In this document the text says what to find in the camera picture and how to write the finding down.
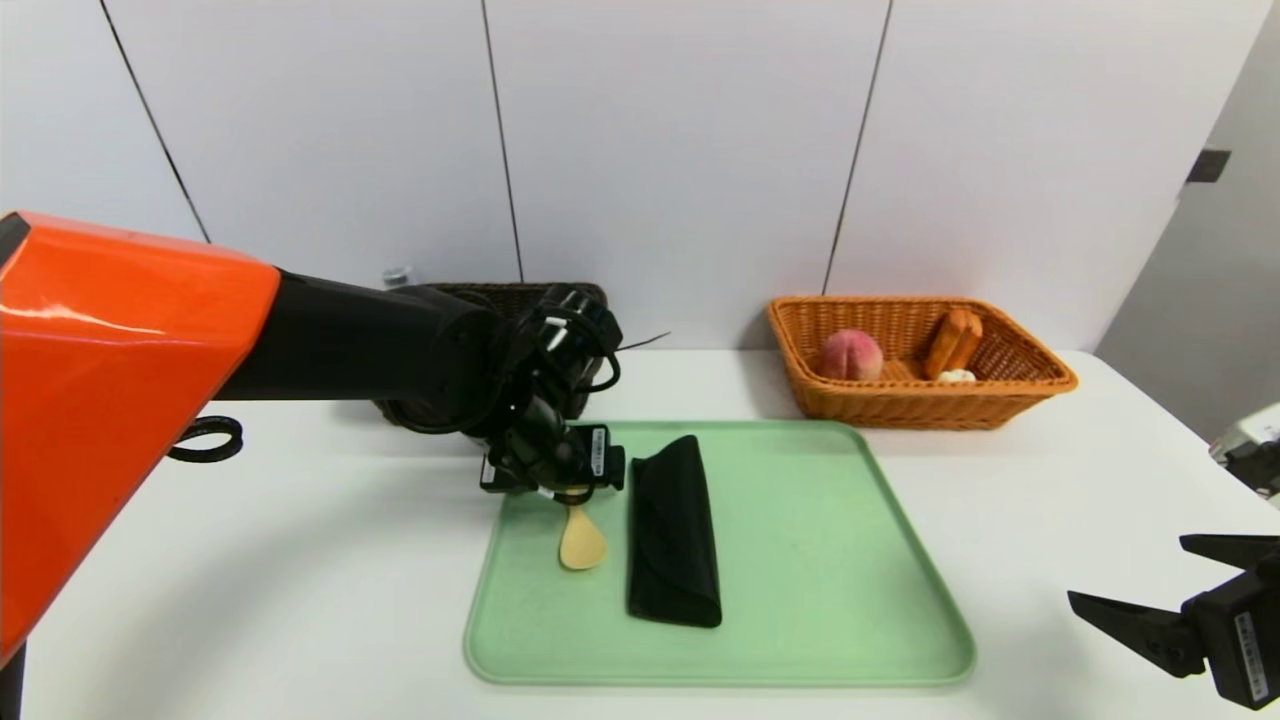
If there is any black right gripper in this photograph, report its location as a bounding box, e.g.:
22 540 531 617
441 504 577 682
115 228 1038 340
1066 534 1280 711

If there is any waffle slice with fruit topping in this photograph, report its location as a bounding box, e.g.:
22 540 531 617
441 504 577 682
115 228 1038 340
923 309 985 385

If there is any pink peach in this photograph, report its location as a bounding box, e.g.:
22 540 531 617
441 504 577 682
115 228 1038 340
820 329 886 382

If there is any yellow spoon with blue handle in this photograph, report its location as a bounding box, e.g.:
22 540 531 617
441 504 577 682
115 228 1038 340
558 495 609 572

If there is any orange wicker basket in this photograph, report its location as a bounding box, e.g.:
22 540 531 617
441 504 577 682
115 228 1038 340
767 295 1079 432

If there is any dark brown wicker basket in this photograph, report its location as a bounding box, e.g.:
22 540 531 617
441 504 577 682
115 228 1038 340
375 282 609 426

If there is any light green plastic tray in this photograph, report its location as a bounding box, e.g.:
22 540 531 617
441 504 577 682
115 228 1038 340
465 419 977 688

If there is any black folded pouch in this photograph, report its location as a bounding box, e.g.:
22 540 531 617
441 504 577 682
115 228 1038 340
628 434 724 629

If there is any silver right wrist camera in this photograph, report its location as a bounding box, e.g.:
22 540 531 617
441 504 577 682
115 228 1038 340
1210 405 1280 496

